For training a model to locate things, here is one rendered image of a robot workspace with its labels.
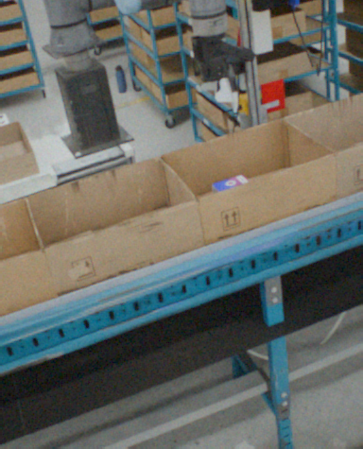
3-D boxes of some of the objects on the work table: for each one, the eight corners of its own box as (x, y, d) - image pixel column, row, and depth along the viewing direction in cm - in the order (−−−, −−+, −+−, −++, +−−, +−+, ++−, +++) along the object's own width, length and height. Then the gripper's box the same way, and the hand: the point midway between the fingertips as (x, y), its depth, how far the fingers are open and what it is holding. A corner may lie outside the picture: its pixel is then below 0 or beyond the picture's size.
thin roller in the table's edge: (124, 155, 259) (123, 151, 258) (58, 177, 251) (57, 172, 250) (122, 153, 260) (121, 149, 259) (57, 175, 253) (56, 170, 252)
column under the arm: (60, 138, 279) (42, 67, 263) (115, 121, 286) (99, 51, 270) (75, 159, 258) (55, 83, 242) (134, 140, 265) (118, 65, 248)
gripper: (181, 30, 166) (193, 103, 177) (205, 44, 152) (216, 122, 163) (211, 23, 168) (220, 94, 179) (237, 36, 154) (247, 112, 165)
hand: (228, 103), depth 171 cm, fingers open, 10 cm apart
